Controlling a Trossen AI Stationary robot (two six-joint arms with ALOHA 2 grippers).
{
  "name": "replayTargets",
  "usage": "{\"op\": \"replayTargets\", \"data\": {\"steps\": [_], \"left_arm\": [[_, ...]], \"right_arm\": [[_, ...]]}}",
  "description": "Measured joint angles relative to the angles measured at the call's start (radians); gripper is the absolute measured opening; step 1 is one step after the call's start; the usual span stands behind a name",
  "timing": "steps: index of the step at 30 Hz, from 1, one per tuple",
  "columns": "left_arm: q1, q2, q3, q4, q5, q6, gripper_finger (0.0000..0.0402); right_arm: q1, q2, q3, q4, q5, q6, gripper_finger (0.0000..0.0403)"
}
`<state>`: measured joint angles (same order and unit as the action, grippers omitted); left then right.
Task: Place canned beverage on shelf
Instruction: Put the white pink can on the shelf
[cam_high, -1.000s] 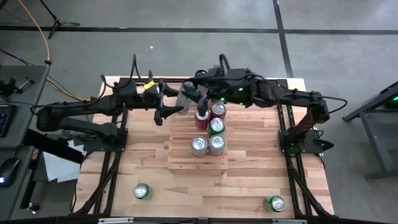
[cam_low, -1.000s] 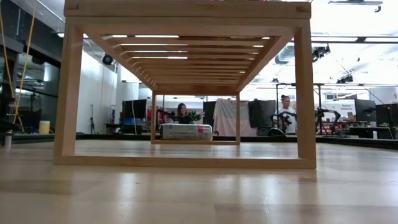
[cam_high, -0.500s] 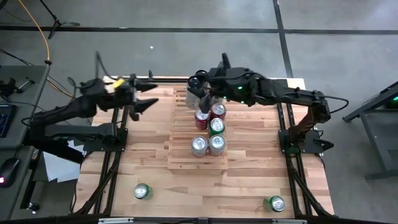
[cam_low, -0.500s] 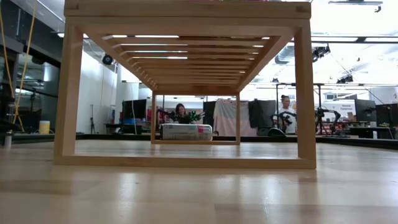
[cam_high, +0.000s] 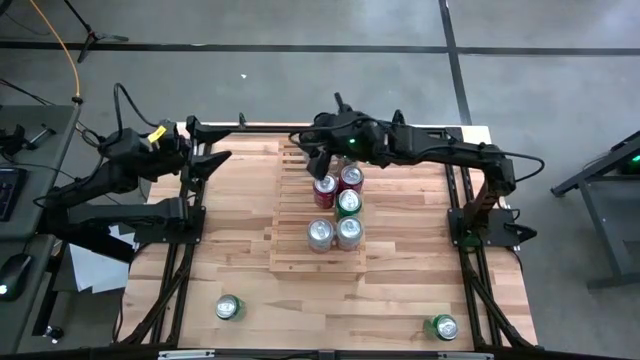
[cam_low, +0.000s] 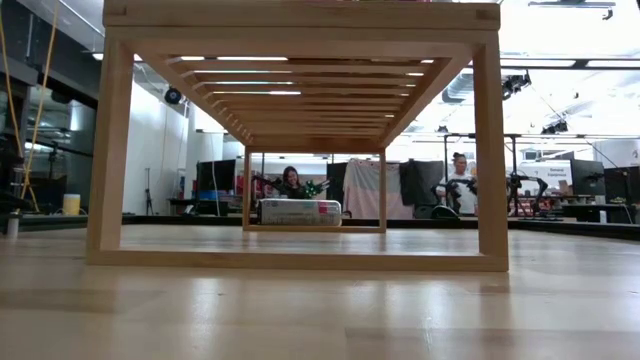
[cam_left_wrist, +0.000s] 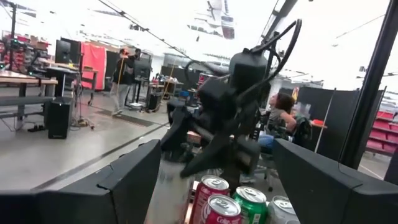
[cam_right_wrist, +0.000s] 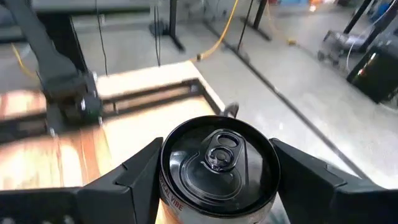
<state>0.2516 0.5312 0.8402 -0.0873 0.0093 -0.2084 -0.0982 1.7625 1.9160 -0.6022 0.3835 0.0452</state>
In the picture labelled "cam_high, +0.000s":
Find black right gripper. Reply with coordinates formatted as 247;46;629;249
305;110;384;182

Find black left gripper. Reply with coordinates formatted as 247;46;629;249
142;115;234;181

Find red cola can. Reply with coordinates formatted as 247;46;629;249
312;173;340;210

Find dark red beverage can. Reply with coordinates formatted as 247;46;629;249
338;164;365;195

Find green Sprite can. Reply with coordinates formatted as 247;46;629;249
334;188;364;221
423;313;460;343
214;293;246;322

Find silver and pink beverage can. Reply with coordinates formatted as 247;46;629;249
306;217;335;254

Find wooden slatted shelf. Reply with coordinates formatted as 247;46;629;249
268;138;369;282

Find grey desk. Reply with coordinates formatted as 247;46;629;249
0;103;82;354

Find black tripod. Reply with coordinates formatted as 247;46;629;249
62;0;130;65

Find white papers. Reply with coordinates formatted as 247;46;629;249
68;224;132;295

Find black clamp tool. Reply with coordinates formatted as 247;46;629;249
0;123;57;157

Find black keyboard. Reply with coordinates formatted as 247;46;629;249
0;167;27;222

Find silver aluminium profile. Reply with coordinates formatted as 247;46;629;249
437;351;494;360
158;349;216;360

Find black computer mouse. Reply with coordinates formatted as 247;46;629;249
0;253;33;302

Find dark metal stand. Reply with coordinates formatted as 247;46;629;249
549;130;640;290

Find black cable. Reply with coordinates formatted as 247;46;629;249
112;82;161;130

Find yellow cable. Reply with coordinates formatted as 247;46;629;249
28;0;82;104

